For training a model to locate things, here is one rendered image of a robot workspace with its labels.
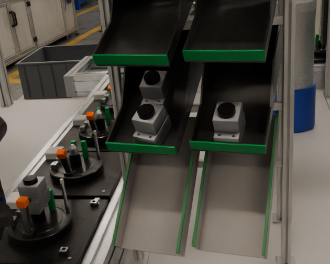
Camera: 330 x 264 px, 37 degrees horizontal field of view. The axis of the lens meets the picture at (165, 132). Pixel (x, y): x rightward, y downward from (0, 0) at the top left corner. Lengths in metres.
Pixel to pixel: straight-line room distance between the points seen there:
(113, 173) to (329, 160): 0.65
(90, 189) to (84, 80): 1.07
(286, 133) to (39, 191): 0.51
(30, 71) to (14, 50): 3.51
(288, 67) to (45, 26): 6.48
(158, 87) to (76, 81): 1.38
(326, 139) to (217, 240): 0.83
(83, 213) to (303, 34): 0.90
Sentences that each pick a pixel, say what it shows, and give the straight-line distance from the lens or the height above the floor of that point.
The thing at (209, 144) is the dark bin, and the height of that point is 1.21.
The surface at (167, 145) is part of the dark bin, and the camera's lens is 0.86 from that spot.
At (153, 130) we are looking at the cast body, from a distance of 0.83.
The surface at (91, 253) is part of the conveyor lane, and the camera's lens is 1.02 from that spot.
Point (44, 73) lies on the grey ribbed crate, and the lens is 3.05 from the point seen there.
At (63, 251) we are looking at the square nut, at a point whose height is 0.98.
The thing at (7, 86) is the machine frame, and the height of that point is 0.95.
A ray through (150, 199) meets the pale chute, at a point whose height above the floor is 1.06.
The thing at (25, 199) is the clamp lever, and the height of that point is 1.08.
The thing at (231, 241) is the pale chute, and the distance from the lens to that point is 0.93.
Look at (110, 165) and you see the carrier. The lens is 1.33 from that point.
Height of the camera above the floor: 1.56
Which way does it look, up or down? 23 degrees down
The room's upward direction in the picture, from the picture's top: 5 degrees counter-clockwise
